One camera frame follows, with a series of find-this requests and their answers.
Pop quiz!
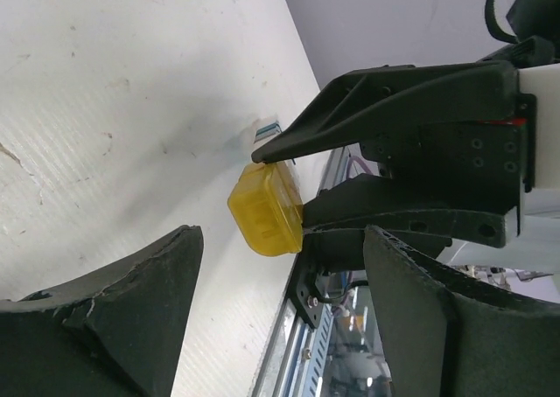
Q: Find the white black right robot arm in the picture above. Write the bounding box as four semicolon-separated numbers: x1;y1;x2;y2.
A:
252;0;559;271

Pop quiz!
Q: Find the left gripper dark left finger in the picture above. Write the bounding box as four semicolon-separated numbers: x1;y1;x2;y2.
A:
1;226;204;396

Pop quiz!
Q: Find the white slotted cable duct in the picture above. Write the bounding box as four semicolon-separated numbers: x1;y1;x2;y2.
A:
283;305;345;397

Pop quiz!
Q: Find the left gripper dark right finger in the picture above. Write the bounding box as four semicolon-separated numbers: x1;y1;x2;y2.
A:
363;226;559;396

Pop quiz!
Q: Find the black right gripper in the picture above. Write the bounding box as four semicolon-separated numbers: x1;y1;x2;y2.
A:
251;61;536;248

